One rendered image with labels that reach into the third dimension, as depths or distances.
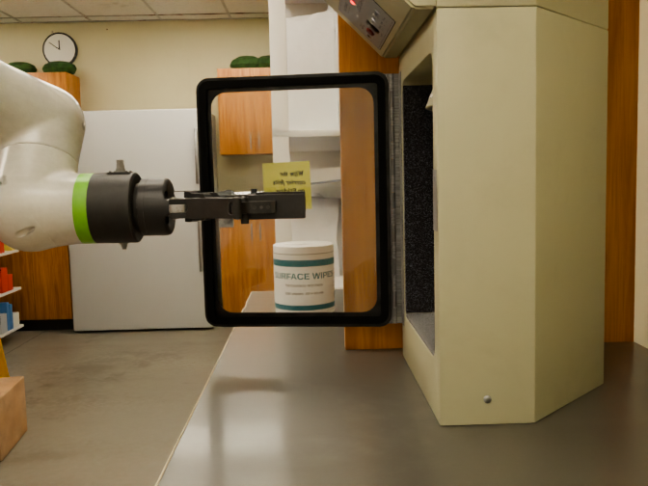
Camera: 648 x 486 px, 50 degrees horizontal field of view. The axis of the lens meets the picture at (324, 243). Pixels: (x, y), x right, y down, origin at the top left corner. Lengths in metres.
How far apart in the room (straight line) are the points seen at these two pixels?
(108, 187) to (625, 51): 0.84
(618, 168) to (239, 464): 0.80
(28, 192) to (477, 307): 0.56
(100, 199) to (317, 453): 0.41
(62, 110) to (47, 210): 0.15
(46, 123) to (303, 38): 1.36
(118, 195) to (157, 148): 4.89
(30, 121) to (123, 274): 4.96
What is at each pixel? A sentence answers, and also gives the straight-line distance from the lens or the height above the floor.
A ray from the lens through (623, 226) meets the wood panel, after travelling 1.27.
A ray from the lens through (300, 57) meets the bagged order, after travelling 2.23.
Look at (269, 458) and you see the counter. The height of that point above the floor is 0.94.
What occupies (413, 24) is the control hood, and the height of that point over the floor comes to 1.41.
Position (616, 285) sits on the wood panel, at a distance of 1.27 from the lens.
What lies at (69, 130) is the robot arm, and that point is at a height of 1.30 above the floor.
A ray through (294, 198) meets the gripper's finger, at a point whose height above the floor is 1.20.
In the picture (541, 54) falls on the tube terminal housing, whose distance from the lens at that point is 0.84.
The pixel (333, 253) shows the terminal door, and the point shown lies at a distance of 1.11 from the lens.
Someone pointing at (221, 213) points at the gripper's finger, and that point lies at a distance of 0.83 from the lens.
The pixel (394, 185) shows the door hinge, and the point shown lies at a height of 1.21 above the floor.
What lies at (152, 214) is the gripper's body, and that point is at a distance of 0.91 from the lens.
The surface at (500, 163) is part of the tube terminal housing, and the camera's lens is 0.81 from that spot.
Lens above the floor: 1.23
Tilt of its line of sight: 5 degrees down
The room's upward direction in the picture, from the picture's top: 1 degrees counter-clockwise
